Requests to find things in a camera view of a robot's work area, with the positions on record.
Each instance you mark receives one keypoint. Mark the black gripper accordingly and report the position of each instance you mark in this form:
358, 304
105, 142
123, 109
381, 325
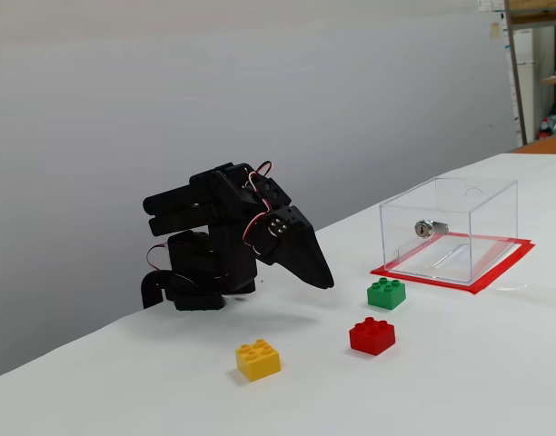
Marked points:
297, 240

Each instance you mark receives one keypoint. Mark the yellow lego brick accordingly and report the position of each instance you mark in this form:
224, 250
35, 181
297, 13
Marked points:
260, 363

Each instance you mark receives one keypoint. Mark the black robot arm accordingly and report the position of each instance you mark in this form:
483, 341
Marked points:
214, 254

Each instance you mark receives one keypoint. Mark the green lego brick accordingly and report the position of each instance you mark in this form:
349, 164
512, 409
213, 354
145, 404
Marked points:
387, 297

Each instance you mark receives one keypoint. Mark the red lego brick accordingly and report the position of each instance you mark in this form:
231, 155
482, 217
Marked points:
372, 338

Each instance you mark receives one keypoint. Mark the silver box lock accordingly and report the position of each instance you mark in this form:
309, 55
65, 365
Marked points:
424, 229

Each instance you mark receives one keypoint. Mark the transparent acrylic box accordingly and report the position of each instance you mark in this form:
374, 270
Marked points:
487, 213

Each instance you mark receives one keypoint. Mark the black table clamp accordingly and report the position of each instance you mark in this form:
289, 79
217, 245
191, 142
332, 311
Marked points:
151, 290

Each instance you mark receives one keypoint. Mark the orange wooden table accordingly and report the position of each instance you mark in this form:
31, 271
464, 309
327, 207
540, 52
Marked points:
546, 145

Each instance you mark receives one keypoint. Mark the red label soda bottle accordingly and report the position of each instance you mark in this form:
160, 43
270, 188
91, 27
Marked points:
544, 129

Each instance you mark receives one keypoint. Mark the white refrigerator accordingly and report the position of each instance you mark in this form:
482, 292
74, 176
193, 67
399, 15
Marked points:
523, 82

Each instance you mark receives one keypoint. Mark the metal shelf rack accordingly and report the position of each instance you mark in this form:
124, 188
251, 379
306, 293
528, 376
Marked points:
514, 68

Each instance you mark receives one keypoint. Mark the red tape frame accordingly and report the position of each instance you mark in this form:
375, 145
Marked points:
505, 270

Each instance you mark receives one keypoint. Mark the small paper wall label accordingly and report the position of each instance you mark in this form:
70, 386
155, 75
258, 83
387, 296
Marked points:
494, 30

